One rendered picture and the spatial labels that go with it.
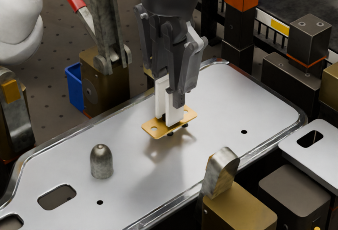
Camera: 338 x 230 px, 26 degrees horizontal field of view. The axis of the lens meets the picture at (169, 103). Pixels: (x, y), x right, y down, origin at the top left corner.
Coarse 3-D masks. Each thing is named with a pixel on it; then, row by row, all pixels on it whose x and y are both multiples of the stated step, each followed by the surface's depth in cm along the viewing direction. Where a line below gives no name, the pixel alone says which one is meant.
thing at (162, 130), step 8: (192, 112) 111; (152, 120) 109; (160, 120) 109; (184, 120) 109; (144, 128) 108; (160, 128) 108; (168, 128) 108; (176, 128) 108; (152, 136) 107; (160, 136) 107
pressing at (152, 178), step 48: (144, 96) 117; (192, 96) 118; (240, 96) 118; (48, 144) 109; (96, 144) 109; (144, 144) 109; (192, 144) 109; (240, 144) 109; (48, 192) 102; (96, 192) 102; (144, 192) 102; (192, 192) 102
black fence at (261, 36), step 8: (200, 0) 186; (200, 8) 186; (224, 16) 180; (264, 24) 170; (256, 32) 174; (256, 40) 173; (264, 40) 172; (272, 40) 172; (264, 48) 172; (272, 48) 170; (280, 48) 169
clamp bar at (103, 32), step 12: (96, 0) 108; (108, 0) 110; (96, 12) 109; (108, 12) 111; (96, 24) 111; (108, 24) 112; (120, 24) 112; (96, 36) 113; (108, 36) 113; (120, 36) 113; (108, 48) 113; (120, 48) 114; (108, 60) 114; (120, 60) 116
